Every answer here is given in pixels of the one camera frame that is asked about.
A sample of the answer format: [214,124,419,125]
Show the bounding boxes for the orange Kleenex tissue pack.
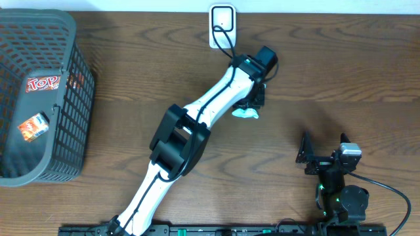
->
[17,113,49,142]

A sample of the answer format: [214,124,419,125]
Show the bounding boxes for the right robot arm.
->
[296,132,369,224]

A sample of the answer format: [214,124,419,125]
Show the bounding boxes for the grey plastic mesh basket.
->
[1,9,95,187]

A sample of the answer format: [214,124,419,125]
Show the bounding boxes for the white barcode scanner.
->
[209,4,237,49]

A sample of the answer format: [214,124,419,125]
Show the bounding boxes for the mint green wipes pack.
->
[232,108,259,119]

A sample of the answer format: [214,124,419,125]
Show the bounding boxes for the red Top snack packet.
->
[26,75,60,93]

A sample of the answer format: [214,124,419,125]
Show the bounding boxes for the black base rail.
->
[58,224,389,236]

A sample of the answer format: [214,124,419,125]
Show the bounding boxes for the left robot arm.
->
[107,47,278,235]

